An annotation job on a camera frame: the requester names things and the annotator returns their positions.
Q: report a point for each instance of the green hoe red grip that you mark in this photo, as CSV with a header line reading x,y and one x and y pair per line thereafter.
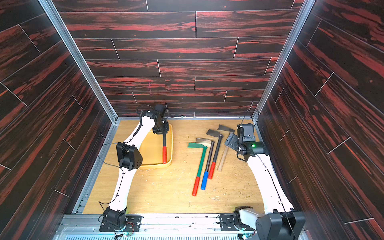
x,y
197,180

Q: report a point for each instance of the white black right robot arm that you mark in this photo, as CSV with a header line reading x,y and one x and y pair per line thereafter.
x,y
280,220

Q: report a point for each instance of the steel hoe blue grip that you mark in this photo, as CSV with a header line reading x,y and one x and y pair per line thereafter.
x,y
210,143

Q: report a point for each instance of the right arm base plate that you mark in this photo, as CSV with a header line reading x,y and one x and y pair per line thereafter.
x,y
227,223

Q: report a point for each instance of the yellow plastic storage tray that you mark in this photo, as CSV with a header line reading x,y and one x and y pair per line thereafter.
x,y
152,150

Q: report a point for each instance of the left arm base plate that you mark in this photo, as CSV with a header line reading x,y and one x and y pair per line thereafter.
x,y
128,223

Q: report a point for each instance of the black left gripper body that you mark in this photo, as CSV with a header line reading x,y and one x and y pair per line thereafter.
x,y
162,128

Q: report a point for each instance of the wooden handle hoe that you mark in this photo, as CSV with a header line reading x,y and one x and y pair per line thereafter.
x,y
224,128

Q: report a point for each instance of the black hoe red grip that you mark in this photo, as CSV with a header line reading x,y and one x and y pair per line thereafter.
x,y
165,156

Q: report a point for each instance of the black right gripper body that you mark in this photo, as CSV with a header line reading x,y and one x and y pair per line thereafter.
x,y
233,141

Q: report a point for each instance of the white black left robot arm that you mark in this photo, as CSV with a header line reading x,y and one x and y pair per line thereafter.
x,y
130,160

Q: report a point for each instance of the dark hoe red grip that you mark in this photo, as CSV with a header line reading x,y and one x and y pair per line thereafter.
x,y
218,135

